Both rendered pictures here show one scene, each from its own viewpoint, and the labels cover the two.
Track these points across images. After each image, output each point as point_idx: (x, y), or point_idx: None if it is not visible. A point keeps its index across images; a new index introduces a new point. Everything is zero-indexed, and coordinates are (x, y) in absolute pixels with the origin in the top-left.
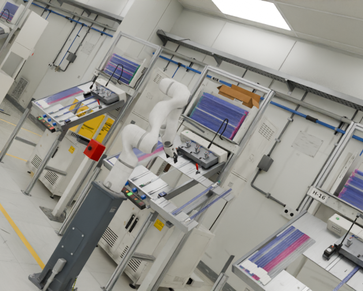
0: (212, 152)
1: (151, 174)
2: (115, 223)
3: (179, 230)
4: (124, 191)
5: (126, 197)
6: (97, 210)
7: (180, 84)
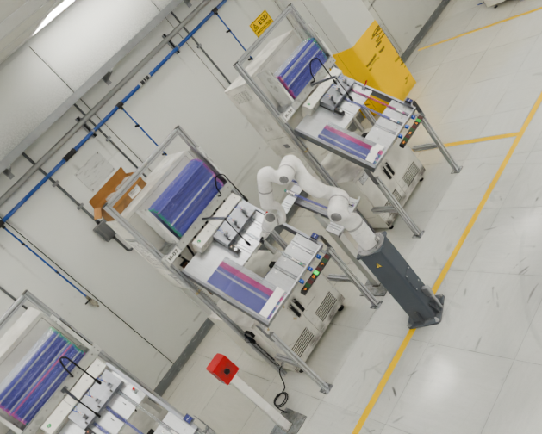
0: (234, 207)
1: (278, 262)
2: (293, 333)
3: None
4: (314, 279)
5: None
6: (393, 250)
7: (271, 167)
